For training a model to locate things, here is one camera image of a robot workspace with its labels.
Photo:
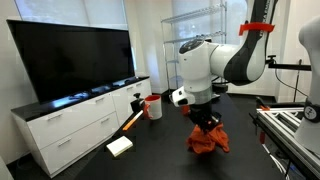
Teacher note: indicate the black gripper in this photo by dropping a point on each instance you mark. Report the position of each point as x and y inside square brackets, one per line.
[201, 113]

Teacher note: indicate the orange towel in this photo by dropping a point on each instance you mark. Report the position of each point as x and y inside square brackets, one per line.
[206, 143]

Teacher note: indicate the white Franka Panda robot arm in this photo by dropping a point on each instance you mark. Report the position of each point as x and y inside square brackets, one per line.
[200, 63]

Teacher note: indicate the white mug red interior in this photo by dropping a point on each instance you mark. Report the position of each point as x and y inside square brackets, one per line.
[155, 107]

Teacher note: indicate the red black clamp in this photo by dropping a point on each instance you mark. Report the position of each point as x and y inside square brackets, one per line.
[263, 104]

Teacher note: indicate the long flat white stick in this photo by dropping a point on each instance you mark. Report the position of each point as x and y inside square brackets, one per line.
[132, 120]

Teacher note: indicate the white rectangular foam block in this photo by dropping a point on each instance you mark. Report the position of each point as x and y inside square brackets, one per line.
[119, 146]

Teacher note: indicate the black vertical rod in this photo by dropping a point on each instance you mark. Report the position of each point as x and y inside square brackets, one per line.
[297, 83]

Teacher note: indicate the white cabinet drawer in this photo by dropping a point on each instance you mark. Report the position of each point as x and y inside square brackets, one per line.
[80, 143]
[71, 120]

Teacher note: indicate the white cabinet black top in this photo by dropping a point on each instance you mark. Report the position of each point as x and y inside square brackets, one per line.
[76, 126]

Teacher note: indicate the black flat screen television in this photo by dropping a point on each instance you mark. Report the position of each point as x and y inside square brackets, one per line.
[73, 60]

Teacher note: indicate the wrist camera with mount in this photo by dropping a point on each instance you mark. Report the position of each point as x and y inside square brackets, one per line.
[182, 97]

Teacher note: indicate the black table clamp mount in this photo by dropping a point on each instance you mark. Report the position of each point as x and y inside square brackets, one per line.
[136, 104]

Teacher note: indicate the aluminium extrusion frame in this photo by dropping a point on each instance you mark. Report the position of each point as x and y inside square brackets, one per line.
[286, 133]

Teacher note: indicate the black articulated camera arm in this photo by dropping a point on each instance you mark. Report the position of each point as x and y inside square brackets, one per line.
[290, 66]

